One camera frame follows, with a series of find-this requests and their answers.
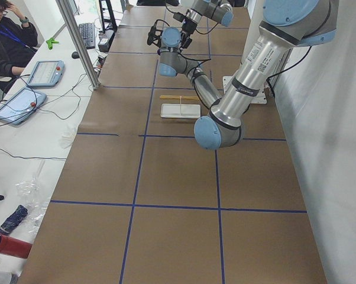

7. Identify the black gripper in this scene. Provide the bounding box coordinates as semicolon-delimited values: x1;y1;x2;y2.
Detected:
180;21;198;49

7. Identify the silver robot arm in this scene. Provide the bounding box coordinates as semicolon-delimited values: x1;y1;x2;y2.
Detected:
176;0;234;49
148;1;339;150

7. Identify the front wooden rack rod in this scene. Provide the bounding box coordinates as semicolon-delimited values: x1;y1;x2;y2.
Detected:
159;95;199;101

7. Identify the white towel rack base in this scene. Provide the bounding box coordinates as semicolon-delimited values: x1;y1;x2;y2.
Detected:
160;104;201;119

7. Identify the black computer box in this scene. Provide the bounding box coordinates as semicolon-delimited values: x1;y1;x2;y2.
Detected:
98;30;115;53

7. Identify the black keyboard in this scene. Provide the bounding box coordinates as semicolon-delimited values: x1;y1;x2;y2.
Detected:
78;23;96;49

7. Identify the black computer mouse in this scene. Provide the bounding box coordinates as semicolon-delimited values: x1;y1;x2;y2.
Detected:
72;51;80;59

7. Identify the green clamp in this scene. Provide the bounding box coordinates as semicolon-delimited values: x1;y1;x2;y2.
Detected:
46;37;59;50

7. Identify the upper teach pendant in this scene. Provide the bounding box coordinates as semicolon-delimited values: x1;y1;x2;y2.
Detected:
26;60;65;88

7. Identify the teach pendant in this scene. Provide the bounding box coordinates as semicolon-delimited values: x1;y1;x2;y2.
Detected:
0;87;47;125
26;60;65;88

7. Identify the seated person in black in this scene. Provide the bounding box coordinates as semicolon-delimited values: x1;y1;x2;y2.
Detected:
0;1;38;94

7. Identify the lower teach pendant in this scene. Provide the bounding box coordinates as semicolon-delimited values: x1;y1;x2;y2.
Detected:
0;87;47;125

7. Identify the clear plastic wrap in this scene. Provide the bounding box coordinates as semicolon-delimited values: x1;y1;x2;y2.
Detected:
16;160;50;236

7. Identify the red cylinder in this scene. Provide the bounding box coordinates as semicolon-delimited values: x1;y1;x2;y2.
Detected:
0;234;32;259

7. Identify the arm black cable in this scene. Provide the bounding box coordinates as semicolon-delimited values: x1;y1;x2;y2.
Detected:
177;51;214;86

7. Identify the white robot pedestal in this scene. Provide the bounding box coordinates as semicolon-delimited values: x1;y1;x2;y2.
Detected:
219;1;293;108

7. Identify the aluminium frame post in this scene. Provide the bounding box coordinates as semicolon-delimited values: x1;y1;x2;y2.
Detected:
56;0;100;90

